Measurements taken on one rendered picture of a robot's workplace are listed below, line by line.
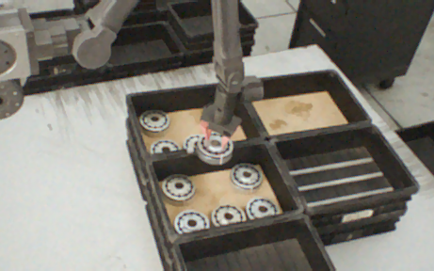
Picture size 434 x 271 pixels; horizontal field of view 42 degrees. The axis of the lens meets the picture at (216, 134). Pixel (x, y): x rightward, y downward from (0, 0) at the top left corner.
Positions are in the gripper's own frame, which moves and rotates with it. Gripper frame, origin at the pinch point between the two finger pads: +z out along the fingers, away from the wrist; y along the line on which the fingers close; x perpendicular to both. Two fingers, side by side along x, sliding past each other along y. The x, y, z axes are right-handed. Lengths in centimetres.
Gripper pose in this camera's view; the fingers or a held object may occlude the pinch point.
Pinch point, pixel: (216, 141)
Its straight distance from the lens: 163.1
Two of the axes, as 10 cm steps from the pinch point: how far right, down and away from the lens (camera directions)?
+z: -1.6, 7.2, 6.8
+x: -4.4, 5.6, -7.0
